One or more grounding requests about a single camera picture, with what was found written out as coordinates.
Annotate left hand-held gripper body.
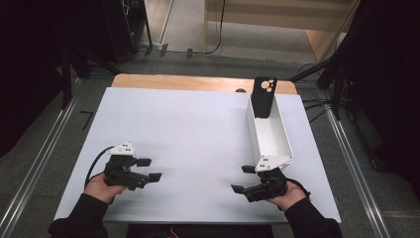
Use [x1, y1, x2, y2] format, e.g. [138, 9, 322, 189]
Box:
[103, 142, 152, 191]

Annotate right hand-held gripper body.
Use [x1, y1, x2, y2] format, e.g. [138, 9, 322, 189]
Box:
[246, 156, 288, 203]

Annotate white plastic bin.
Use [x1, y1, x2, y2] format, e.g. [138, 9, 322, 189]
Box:
[246, 92, 295, 167]

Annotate black phone case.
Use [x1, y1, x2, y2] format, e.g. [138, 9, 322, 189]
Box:
[251, 76, 278, 119]

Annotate person's right hand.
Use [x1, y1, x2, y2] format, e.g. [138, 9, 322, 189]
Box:
[266, 179, 309, 212]

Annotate person's left hand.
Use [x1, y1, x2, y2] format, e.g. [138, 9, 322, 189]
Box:
[83, 173, 128, 204]

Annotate white board table cover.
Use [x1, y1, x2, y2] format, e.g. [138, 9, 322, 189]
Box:
[53, 86, 342, 225]

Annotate wooden table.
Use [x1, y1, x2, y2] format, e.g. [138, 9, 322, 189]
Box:
[111, 73, 298, 96]

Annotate black tripod stand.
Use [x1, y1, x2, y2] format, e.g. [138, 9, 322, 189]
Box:
[288, 49, 351, 120]
[58, 43, 122, 110]

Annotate black equipment cabinet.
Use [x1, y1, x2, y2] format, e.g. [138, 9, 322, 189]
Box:
[100, 0, 148, 63]

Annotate dark curtain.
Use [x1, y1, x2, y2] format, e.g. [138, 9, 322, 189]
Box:
[0, 0, 107, 158]
[343, 0, 420, 199]

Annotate left hand-held gripper black cable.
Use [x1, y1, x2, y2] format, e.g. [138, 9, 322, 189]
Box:
[83, 146, 115, 189]

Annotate hand-held gripper black cable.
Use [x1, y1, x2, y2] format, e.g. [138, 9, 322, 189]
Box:
[83, 146, 115, 189]
[285, 178, 312, 201]

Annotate right hand-held gripper black cable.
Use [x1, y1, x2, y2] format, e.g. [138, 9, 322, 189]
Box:
[285, 178, 312, 201]

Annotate aluminium floor rail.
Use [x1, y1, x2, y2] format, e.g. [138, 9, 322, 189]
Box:
[0, 78, 82, 238]
[325, 105, 392, 238]

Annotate black floor cables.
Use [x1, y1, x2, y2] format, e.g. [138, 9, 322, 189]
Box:
[301, 97, 335, 124]

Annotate hanging black cable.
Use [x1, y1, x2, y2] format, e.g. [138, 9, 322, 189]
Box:
[202, 0, 227, 56]

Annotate light wooden shelf frame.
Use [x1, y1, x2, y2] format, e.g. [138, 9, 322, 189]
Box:
[202, 0, 361, 63]

